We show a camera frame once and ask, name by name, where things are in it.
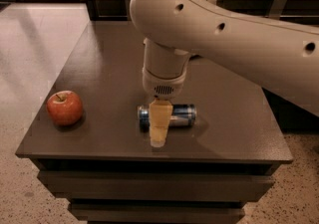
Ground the lower grey drawer front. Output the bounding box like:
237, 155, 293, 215
69, 203, 244, 224

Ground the red apple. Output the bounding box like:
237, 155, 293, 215
46, 91, 84, 126

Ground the right metal bracket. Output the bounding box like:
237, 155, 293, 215
267, 0, 294, 21

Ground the upper grey drawer front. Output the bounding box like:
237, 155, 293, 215
38, 171, 274, 202

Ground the blue silver redbull can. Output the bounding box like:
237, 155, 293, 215
137, 105, 196, 130

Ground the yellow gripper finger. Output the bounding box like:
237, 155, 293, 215
149, 99, 172, 147

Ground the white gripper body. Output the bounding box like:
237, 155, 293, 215
143, 69, 186, 100

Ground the grey drawer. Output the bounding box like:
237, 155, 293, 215
38, 171, 274, 202
69, 203, 244, 224

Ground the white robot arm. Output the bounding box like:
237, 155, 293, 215
130, 0, 319, 147

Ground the grey drawer cabinet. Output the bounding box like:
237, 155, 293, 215
17, 22, 292, 210

